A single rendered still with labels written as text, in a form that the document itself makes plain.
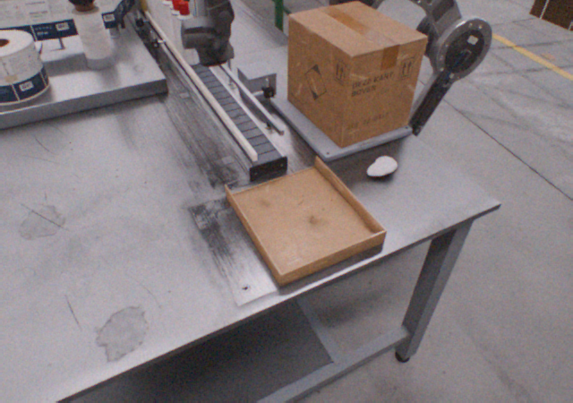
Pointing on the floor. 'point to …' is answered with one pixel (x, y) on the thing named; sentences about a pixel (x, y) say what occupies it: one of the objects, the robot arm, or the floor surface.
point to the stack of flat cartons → (555, 2)
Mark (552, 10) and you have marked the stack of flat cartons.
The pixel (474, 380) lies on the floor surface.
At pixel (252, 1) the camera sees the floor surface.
